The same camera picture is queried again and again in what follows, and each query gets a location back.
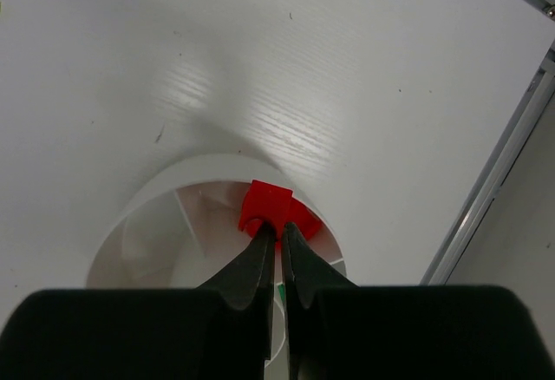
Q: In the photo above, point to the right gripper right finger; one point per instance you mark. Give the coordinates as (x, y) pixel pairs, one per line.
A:
(339, 330)

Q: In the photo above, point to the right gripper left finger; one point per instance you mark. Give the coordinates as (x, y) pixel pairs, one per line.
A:
(218, 330)

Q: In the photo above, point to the dark green sloped lego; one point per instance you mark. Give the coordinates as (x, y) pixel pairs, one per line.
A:
(280, 289)

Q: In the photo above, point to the red lego cluster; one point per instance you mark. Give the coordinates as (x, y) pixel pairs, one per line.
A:
(266, 203)

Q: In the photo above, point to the red arch lego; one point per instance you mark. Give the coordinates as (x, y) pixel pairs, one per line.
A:
(305, 220)

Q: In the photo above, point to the white divided bowl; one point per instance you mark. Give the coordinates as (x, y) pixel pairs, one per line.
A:
(182, 228)

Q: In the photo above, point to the aluminium table edge rail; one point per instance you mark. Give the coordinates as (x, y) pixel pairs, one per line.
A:
(532, 105)

